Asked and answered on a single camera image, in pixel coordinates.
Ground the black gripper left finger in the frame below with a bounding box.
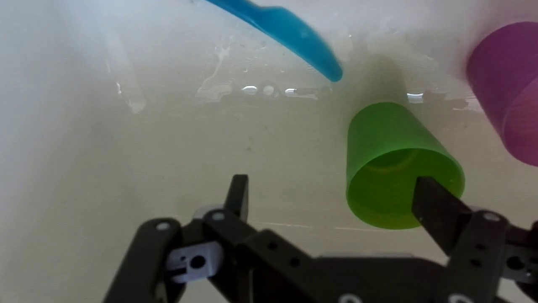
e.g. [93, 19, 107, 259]
[103, 173, 317, 303]

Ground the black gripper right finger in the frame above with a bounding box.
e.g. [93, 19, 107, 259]
[411, 174, 538, 303]

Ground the green plastic cup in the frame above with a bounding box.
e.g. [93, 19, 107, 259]
[345, 99, 468, 230]

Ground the purple plastic cup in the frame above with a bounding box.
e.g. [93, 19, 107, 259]
[466, 19, 538, 168]

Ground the white sink basin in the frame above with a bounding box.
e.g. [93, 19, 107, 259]
[0, 0, 538, 303]

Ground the blue plastic spoon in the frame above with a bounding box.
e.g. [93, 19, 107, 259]
[206, 0, 345, 83]

